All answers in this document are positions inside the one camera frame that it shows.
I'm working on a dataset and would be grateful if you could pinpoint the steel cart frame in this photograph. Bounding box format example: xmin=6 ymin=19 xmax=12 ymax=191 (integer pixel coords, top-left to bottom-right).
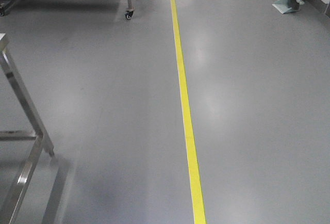
xmin=0 ymin=33 xmax=75 ymax=224

